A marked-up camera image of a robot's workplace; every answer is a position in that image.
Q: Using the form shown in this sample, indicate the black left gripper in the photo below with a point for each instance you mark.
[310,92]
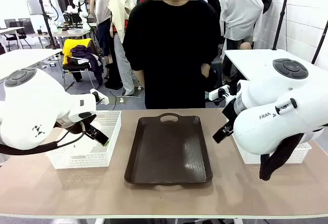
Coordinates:
[88,126]

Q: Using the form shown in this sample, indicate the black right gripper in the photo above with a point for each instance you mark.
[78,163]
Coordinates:
[230,112]

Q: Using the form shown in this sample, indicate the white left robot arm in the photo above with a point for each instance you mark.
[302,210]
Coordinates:
[30,106]

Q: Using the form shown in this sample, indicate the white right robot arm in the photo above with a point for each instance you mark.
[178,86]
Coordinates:
[269,98]

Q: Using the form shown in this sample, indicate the person's left hand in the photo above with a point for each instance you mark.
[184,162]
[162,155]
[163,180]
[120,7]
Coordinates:
[205,69]

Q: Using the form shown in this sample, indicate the white perforated plastic basket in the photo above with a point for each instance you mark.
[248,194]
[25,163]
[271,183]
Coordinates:
[84,161]
[299,154]

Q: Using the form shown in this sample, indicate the dark brown plastic tray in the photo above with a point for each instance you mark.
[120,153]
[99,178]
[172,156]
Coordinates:
[169,149]

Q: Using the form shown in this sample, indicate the white side table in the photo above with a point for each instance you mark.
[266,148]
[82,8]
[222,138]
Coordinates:
[23,58]
[253,60]

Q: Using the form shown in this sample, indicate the purple garment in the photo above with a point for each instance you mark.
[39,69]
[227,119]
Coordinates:
[85,53]

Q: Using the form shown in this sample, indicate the person in black sweater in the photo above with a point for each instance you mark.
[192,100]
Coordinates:
[174,55]

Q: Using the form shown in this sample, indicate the yellow garment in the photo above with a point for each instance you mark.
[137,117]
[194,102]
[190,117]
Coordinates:
[68,47]

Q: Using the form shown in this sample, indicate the cluttered background desk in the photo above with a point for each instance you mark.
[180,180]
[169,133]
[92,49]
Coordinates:
[64,33]

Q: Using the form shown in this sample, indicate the black tripod stand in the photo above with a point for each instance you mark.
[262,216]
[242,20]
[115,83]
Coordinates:
[321,39]
[47,21]
[282,16]

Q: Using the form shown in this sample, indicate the mannequin with white tank top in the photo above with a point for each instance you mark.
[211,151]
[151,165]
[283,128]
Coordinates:
[101,8]

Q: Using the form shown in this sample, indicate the mannequin with cream jacket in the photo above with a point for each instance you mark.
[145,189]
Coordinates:
[120,8]

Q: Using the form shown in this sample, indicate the black office chair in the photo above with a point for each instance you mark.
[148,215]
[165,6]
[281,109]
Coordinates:
[16,33]

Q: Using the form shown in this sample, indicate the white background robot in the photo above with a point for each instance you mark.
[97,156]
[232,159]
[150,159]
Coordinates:
[78,2]

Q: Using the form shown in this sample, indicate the white board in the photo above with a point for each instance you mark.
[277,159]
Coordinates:
[33,1]

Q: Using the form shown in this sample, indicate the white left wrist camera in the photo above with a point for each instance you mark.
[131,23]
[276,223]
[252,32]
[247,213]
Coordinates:
[102,99]

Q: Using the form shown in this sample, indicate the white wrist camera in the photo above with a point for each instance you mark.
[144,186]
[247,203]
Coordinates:
[102,99]
[215,94]

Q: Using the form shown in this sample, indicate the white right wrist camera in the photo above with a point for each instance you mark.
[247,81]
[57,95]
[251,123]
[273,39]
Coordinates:
[215,94]

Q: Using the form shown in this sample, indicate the grey mannequin base plate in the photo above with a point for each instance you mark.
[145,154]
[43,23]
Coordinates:
[130,97]

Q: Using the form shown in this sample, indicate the metal frame chair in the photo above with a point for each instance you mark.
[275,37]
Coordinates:
[77,67]

